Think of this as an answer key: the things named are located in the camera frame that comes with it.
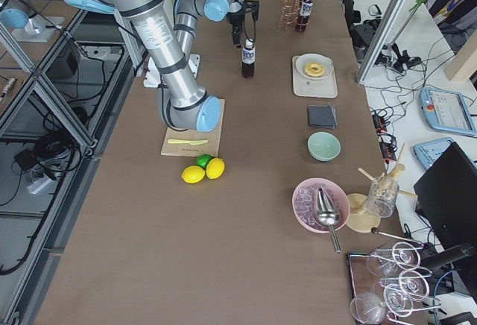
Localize pink bowl of ice cubes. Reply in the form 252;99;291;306
292;177;350;234

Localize copper wire bottle rack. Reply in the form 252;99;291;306
279;0;300;31

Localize teach pendant tablet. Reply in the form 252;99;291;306
420;86;476;136

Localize metal ice scoop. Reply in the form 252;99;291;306
315;186;341;253

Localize cream serving tray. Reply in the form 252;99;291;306
291;55;338;98

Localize yellow plastic knife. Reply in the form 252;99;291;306
167;139;209;145

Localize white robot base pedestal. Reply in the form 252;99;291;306
143;54;200;89

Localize tea bottle in rack left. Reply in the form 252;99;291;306
295;0;313;32

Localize tea bottle white cap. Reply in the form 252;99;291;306
241;39;256;78

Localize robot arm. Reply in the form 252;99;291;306
1;0;234;31
64;0;244;132

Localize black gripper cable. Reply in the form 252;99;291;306
244;2;259;42

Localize white plate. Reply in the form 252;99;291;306
295;54;334;80

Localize aluminium frame post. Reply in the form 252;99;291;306
356;0;405;86

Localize green lime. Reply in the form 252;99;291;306
195;154;213;169

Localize grey folded cloth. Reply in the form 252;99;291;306
307;104;338;130

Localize yellow lemon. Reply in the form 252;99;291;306
181;165;206;184
206;157;225;180

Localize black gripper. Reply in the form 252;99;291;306
227;0;259;48

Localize wooden cutting board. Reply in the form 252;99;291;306
161;98;225;157

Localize green bowl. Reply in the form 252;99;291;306
307;132;341;162

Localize glazed donut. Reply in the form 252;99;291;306
304;62;325;78

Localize black tray with wine glasses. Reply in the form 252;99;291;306
347;241;441;324

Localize black laptop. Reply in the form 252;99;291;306
414;142;476;249

